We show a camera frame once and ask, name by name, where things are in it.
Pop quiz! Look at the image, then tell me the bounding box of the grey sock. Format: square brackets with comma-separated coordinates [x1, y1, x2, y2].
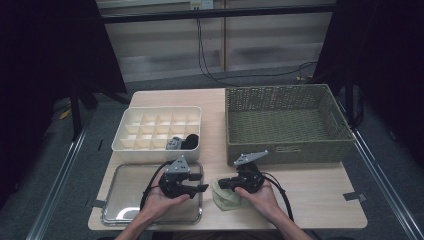
[165, 136, 184, 151]

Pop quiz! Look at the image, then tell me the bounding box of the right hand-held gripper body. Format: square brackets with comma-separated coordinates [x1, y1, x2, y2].
[232, 149, 270, 195]

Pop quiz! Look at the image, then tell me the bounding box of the left hand-held gripper black cable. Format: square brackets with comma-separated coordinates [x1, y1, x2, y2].
[139, 160, 174, 211]

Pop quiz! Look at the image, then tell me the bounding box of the metal floor rail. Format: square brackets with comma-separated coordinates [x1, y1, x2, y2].
[25, 128, 88, 240]
[336, 96, 424, 240]

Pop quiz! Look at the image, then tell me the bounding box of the black horizontal bar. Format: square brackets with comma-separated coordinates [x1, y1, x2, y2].
[99, 3, 336, 24]

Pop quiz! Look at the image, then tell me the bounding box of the clear plastic lid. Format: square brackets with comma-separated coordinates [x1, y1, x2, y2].
[100, 162, 204, 226]

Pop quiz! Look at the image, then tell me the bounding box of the black wall cable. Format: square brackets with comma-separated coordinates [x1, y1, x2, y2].
[196, 18, 241, 88]
[198, 18, 318, 81]

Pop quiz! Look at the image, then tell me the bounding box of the right hand-held gripper black cable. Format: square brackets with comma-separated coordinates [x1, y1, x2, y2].
[261, 171, 295, 223]

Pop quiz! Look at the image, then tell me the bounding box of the cream divided storage box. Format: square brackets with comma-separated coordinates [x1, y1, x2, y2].
[111, 105, 203, 164]

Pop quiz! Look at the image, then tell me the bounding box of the white power outlet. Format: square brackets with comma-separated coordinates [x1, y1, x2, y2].
[189, 0, 214, 10]

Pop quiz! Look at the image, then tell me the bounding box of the black sock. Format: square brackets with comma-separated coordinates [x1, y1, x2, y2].
[179, 133, 200, 150]

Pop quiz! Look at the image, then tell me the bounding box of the green woven basket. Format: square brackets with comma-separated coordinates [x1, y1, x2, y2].
[224, 83, 356, 167]

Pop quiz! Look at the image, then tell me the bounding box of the black curtain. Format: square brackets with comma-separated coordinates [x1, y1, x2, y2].
[0, 0, 128, 201]
[313, 0, 424, 168]

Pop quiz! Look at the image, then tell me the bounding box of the cream sock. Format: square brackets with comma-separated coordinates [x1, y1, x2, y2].
[212, 178, 248, 212]

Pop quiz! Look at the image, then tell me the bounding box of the black metal stand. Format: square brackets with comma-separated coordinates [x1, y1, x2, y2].
[68, 78, 101, 141]
[343, 66, 364, 129]

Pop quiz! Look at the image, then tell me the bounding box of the person's left hand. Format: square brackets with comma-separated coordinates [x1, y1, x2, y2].
[140, 184, 192, 224]

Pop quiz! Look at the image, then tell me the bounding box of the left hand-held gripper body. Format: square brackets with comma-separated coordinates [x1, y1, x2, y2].
[158, 154, 194, 200]

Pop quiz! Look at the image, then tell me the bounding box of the hand-held gripper black cable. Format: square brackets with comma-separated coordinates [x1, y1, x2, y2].
[261, 171, 295, 223]
[139, 160, 174, 211]

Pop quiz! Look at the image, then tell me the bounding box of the person's right hand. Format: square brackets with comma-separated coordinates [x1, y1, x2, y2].
[234, 179, 280, 225]

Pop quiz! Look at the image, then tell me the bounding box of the grey tape piece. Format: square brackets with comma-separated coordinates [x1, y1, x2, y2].
[343, 192, 368, 202]
[84, 199, 106, 209]

